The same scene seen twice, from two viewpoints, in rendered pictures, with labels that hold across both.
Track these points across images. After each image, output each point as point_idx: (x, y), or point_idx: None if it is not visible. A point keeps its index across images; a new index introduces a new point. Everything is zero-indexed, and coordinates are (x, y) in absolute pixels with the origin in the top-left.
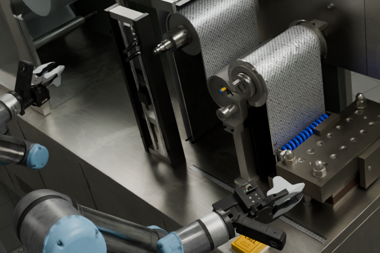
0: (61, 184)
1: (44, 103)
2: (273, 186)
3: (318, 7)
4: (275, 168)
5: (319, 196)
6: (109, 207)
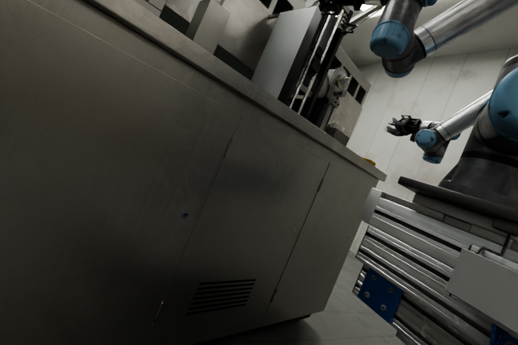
0: (86, 179)
1: (330, 15)
2: (397, 119)
3: None
4: None
5: (346, 143)
6: (250, 178)
